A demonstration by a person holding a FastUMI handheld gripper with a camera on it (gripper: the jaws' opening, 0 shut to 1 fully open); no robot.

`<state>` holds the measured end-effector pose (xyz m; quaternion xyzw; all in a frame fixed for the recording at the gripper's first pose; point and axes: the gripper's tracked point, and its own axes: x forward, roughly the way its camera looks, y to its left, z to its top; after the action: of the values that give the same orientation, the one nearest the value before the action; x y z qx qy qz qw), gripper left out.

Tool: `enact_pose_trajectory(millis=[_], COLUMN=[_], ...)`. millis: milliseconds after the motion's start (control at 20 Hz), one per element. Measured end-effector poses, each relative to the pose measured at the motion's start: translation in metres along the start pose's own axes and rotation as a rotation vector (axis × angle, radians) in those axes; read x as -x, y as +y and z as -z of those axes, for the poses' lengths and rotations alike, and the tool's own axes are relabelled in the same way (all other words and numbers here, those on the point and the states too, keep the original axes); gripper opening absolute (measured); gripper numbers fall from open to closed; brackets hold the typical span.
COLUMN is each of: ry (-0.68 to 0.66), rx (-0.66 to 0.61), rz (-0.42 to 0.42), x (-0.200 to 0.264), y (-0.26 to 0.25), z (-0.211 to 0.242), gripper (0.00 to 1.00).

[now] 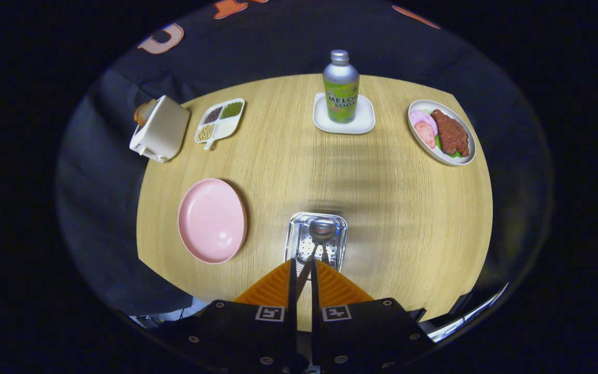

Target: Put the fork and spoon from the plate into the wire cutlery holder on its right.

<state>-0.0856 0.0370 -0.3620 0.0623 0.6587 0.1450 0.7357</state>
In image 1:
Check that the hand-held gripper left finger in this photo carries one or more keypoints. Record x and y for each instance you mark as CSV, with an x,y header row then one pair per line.
x,y
291,311

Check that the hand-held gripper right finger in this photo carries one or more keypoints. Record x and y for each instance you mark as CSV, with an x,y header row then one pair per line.
x,y
315,311

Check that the pink round plate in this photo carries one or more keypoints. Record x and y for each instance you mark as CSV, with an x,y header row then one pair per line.
x,y
211,221

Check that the white square coaster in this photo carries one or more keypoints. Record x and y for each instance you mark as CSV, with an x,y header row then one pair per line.
x,y
364,122

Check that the white divided dish with beans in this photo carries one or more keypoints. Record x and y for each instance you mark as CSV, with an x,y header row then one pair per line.
x,y
223,127

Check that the green label soda bottle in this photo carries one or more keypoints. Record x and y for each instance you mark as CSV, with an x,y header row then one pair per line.
x,y
340,93

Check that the cream white toaster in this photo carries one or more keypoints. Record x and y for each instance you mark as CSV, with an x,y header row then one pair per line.
x,y
166,127

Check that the white plate with meat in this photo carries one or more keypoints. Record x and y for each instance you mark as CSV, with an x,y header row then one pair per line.
x,y
452,135

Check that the toasted bread slice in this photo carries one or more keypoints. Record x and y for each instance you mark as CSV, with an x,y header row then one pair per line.
x,y
144,111

